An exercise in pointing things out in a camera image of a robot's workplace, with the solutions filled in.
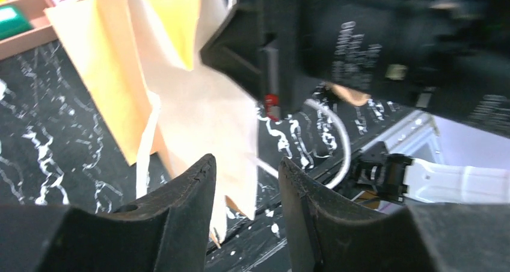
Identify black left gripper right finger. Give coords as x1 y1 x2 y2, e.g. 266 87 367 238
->
278 158 509 271

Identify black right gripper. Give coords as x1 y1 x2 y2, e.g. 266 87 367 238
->
200 0 509 137

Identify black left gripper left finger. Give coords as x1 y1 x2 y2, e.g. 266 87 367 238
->
1 154 217 271

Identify brown paper takeout bag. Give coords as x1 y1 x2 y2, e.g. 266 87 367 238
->
45 0 277 245

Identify orange desktop file organizer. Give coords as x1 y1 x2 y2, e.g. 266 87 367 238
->
1 0 80 60

